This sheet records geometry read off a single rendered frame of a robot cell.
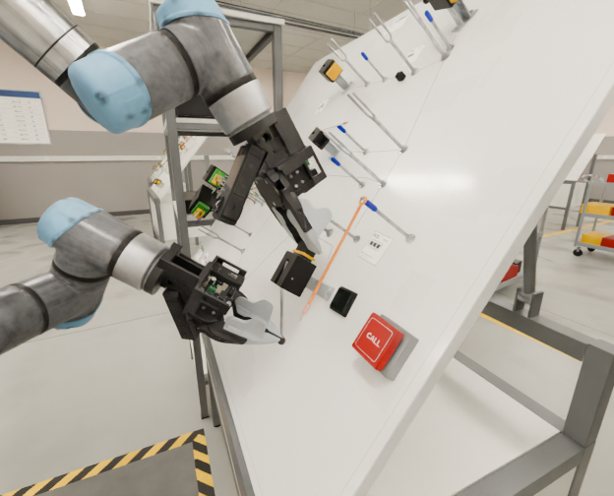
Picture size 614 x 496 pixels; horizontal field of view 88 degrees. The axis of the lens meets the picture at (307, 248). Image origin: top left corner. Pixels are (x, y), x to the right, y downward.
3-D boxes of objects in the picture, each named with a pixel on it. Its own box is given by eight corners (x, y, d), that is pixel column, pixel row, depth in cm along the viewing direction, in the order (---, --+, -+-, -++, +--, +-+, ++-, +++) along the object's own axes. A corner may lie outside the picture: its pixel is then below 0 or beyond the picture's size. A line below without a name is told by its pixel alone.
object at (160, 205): (164, 277, 354) (143, 117, 307) (154, 249, 453) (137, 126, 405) (228, 266, 388) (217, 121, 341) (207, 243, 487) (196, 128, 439)
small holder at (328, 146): (334, 138, 82) (313, 120, 78) (344, 148, 74) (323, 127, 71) (322, 153, 83) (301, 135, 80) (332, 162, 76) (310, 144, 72)
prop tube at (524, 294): (530, 308, 66) (533, 160, 54) (517, 303, 68) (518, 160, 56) (540, 301, 67) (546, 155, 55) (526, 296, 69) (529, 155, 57)
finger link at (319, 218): (350, 236, 49) (320, 185, 46) (322, 260, 47) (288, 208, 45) (340, 236, 52) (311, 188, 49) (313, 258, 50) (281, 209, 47)
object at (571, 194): (563, 229, 568) (586, 132, 520) (498, 218, 667) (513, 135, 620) (583, 225, 601) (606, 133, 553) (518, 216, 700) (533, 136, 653)
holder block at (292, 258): (288, 289, 53) (270, 279, 51) (304, 261, 54) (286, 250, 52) (299, 297, 50) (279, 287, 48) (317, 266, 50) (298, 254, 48)
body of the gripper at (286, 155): (330, 181, 47) (290, 101, 42) (285, 214, 44) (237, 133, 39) (306, 181, 53) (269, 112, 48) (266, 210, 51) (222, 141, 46)
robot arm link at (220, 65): (140, 31, 39) (197, 10, 42) (195, 116, 43) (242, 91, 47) (153, -8, 32) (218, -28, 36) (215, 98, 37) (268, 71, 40)
